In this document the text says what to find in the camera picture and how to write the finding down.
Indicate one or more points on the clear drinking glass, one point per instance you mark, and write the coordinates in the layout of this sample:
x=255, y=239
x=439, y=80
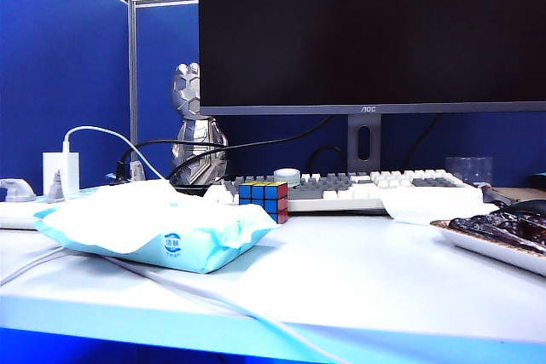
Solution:
x=469, y=170

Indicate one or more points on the wrapped dark cherry pile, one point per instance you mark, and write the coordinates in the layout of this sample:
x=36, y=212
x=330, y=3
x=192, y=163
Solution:
x=503, y=227

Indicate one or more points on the sky blue wet wipes packet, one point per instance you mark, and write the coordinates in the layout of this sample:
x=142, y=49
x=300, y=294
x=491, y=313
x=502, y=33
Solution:
x=183, y=255

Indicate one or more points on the white and grey keyboard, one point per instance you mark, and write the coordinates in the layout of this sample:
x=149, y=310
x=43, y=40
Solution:
x=341, y=193

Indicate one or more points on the brown desk mat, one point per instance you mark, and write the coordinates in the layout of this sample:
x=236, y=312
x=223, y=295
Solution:
x=516, y=193

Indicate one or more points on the white power adapter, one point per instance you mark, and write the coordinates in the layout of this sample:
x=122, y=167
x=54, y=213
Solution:
x=53, y=172

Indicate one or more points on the silver faceted figurine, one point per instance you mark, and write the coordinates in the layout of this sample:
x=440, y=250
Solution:
x=187, y=91

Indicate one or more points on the small grey cone figurine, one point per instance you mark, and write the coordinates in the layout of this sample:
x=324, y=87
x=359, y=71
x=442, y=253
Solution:
x=55, y=191

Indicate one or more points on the aluminium partition post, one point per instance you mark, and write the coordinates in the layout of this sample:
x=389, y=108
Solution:
x=132, y=74

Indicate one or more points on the Rubik's cube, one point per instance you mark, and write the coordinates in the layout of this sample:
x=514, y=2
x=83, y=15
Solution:
x=263, y=200

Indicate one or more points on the grey rounded desk ornament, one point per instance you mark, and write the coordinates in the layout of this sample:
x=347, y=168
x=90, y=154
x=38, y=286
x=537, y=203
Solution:
x=15, y=191

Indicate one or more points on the black computer mouse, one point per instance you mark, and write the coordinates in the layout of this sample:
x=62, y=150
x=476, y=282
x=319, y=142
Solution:
x=526, y=207

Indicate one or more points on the white folded tissue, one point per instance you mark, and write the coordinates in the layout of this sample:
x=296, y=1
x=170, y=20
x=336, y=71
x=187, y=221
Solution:
x=426, y=206

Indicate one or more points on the grey monitor stand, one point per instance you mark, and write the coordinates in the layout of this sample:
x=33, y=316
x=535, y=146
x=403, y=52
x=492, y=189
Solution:
x=353, y=142

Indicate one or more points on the golden rectangular tray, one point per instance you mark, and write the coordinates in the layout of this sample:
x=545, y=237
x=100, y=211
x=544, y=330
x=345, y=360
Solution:
x=482, y=246

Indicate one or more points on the black AOC computer monitor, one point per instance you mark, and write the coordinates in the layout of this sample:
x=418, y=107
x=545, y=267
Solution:
x=362, y=31

